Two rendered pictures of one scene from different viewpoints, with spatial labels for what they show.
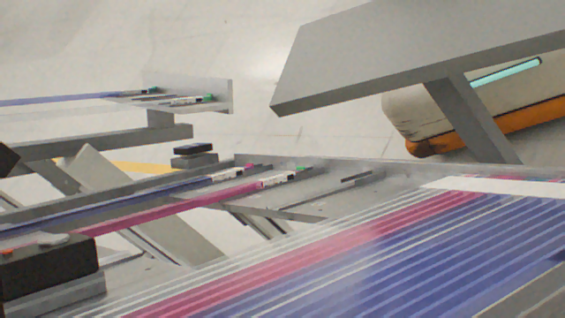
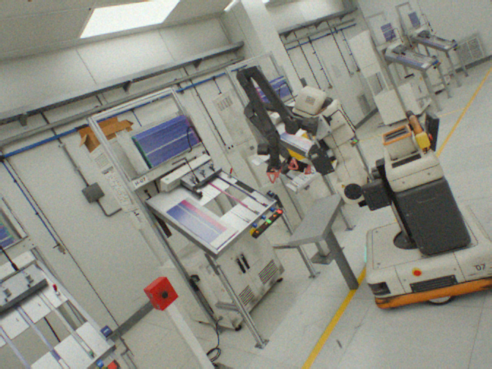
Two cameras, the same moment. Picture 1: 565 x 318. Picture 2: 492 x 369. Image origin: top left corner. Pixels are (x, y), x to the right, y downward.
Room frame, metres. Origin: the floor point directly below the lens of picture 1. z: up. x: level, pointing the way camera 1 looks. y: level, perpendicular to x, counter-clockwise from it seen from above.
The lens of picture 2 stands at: (0.27, -2.35, 1.40)
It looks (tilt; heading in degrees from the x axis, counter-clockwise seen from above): 10 degrees down; 77
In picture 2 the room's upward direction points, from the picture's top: 28 degrees counter-clockwise
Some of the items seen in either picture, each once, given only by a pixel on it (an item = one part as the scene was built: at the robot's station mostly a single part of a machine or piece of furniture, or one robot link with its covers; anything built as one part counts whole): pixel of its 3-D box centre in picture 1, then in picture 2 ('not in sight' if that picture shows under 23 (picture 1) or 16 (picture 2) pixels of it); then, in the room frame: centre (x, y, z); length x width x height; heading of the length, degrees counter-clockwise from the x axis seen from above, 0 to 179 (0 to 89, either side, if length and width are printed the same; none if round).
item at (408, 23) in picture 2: not in sight; (414, 50); (6.08, 3.46, 0.95); 1.36 x 0.82 x 1.90; 118
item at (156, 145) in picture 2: not in sight; (165, 141); (0.48, 0.39, 1.52); 0.51 x 0.13 x 0.27; 28
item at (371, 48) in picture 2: not in sight; (389, 67); (4.79, 2.80, 0.95); 1.36 x 0.82 x 1.90; 118
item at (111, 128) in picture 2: not in sight; (120, 124); (0.24, 0.60, 1.82); 0.68 x 0.30 x 0.20; 28
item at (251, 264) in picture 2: not in sight; (224, 271); (0.37, 0.47, 0.31); 0.70 x 0.65 x 0.62; 28
